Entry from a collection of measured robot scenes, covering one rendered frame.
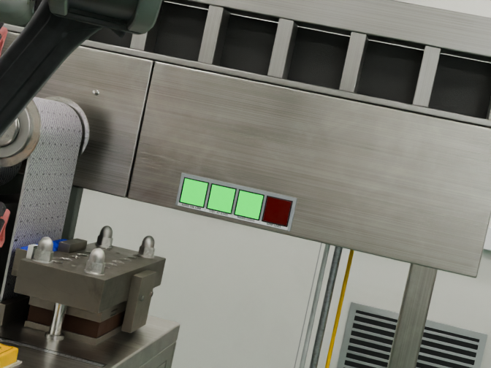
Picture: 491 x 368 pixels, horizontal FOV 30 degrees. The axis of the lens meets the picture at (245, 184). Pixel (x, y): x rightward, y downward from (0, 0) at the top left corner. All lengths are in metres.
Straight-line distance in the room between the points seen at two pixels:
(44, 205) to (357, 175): 0.63
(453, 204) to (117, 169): 0.70
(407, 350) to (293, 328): 2.26
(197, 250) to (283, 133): 2.48
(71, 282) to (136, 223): 2.79
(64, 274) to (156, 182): 0.40
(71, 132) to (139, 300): 0.36
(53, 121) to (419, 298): 0.87
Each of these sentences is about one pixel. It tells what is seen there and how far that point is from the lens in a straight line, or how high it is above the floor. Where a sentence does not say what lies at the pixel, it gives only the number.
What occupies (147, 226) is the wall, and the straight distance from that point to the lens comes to 4.39.
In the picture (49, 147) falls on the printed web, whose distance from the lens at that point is 1.77.
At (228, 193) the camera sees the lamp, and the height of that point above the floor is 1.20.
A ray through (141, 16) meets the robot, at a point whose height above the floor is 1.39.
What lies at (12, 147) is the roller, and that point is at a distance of 1.70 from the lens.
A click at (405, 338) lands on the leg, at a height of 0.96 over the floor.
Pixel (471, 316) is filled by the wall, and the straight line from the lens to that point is 4.27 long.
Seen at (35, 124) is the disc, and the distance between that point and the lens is 1.69.
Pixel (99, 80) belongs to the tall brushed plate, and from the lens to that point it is 2.00.
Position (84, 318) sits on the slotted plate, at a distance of 1.69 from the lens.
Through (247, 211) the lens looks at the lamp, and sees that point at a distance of 1.90.
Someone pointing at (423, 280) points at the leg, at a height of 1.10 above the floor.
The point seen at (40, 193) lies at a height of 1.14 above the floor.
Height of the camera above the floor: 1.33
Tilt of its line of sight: 3 degrees down
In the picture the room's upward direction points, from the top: 12 degrees clockwise
